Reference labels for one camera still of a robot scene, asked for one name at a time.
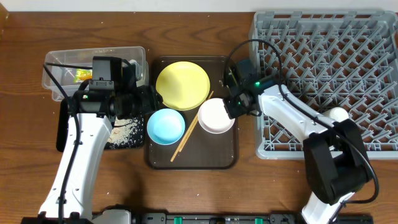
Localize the yellow plate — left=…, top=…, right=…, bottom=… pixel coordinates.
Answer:
left=155, top=61, right=210, bottom=111

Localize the grey dishwasher rack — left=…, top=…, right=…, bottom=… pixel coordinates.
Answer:
left=249, top=11, right=397, bottom=159

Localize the black tray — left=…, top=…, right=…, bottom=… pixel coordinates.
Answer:
left=56, top=100, right=145, bottom=152

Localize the light blue bowl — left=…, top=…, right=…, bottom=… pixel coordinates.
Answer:
left=147, top=108, right=185, bottom=146

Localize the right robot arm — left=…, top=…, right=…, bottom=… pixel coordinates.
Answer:
left=222, top=62, right=374, bottom=223

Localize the clear plastic bin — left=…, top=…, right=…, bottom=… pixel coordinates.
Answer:
left=45, top=46, right=149, bottom=96

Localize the pile of rice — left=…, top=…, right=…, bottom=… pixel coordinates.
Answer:
left=105, top=116, right=144, bottom=149

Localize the yellow green snack wrapper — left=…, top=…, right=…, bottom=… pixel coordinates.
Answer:
left=73, top=68, right=92, bottom=83

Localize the pale green cup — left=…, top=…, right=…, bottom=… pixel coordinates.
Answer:
left=322, top=107, right=349, bottom=122

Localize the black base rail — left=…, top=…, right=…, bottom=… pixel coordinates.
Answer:
left=130, top=207, right=374, bottom=224

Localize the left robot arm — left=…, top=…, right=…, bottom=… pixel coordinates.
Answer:
left=21, top=56, right=162, bottom=223

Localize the wooden chopsticks pair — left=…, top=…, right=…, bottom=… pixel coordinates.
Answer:
left=170, top=90, right=215, bottom=163

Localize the brown serving tray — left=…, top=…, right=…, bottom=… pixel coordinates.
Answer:
left=144, top=55, right=239, bottom=170

